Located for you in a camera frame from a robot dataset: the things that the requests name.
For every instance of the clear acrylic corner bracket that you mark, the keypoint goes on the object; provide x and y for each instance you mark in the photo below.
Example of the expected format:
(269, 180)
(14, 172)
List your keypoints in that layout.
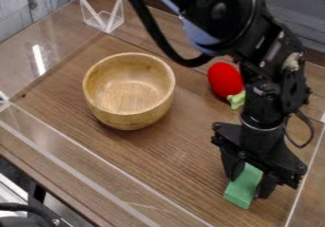
(106, 21)

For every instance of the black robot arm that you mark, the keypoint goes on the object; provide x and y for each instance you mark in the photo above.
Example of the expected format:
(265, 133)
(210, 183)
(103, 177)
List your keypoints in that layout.
(240, 28)

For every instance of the brown wooden bowl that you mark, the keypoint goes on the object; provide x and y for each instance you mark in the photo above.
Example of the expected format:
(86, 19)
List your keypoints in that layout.
(129, 89)

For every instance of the green rectangular block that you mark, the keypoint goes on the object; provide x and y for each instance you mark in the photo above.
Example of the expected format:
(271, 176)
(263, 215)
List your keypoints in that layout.
(241, 190)

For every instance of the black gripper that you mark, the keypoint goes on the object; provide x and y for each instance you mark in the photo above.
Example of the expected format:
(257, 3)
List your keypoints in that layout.
(260, 147)

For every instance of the red toy strawberry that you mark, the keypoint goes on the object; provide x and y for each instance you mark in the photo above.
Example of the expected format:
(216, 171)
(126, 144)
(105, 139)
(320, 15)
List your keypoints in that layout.
(228, 84)

